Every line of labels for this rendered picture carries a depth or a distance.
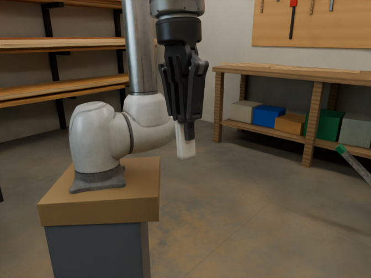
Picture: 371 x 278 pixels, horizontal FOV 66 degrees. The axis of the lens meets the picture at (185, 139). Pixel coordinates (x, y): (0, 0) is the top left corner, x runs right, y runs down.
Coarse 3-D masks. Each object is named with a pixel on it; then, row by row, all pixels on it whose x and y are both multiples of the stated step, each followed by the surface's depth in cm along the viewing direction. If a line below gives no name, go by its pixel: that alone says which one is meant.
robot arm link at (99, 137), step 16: (80, 112) 90; (96, 112) 90; (112, 112) 94; (80, 128) 89; (96, 128) 89; (112, 128) 92; (128, 128) 96; (80, 144) 90; (96, 144) 90; (112, 144) 93; (128, 144) 97; (80, 160) 92; (96, 160) 92; (112, 160) 95
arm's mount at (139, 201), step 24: (72, 168) 113; (144, 168) 110; (48, 192) 94; (96, 192) 93; (120, 192) 92; (144, 192) 91; (48, 216) 88; (72, 216) 88; (96, 216) 89; (120, 216) 90; (144, 216) 90
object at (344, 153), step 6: (336, 150) 174; (342, 150) 171; (342, 156) 172; (348, 156) 170; (348, 162) 171; (354, 162) 169; (354, 168) 170; (360, 168) 168; (360, 174) 169; (366, 174) 167; (366, 180) 168
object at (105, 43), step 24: (0, 0) 291; (24, 0) 291; (48, 0) 294; (72, 0) 309; (96, 0) 328; (120, 0) 345; (48, 24) 334; (0, 48) 260; (24, 48) 281; (48, 48) 298; (72, 48) 317; (96, 48) 338; (120, 48) 364; (120, 72) 425; (0, 96) 275; (24, 96) 292; (48, 96) 311; (72, 96) 329; (120, 96) 440
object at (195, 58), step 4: (192, 52) 45; (192, 56) 44; (196, 56) 44; (192, 60) 45; (196, 60) 44; (200, 60) 44; (200, 64) 43; (204, 64) 43; (200, 68) 43; (200, 72) 44
